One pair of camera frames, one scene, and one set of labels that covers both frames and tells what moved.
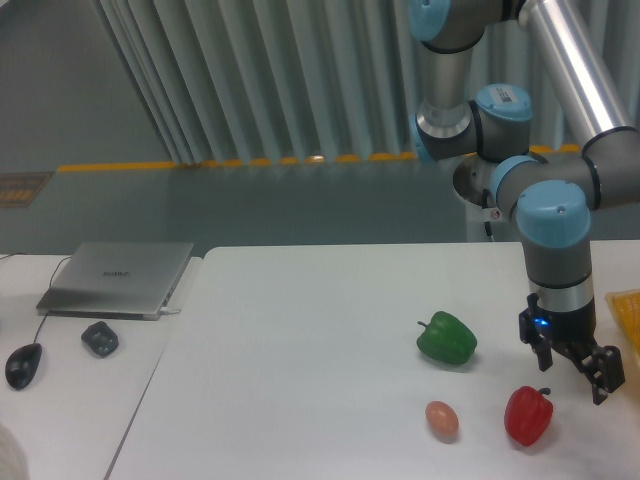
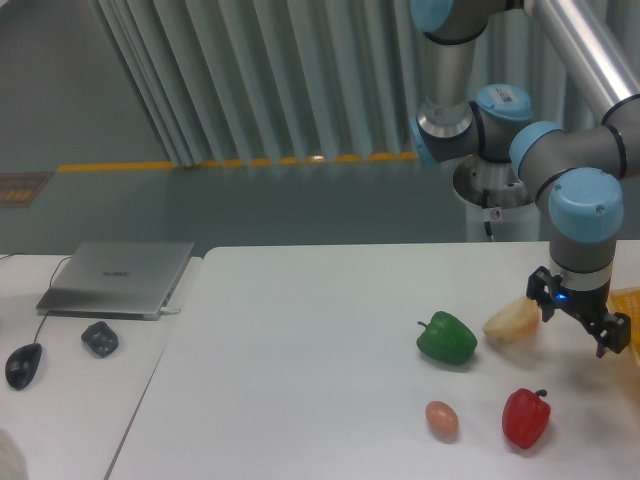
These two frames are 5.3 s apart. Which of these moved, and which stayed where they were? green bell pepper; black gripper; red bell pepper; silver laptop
Moved: black gripper
Stayed: green bell pepper; red bell pepper; silver laptop
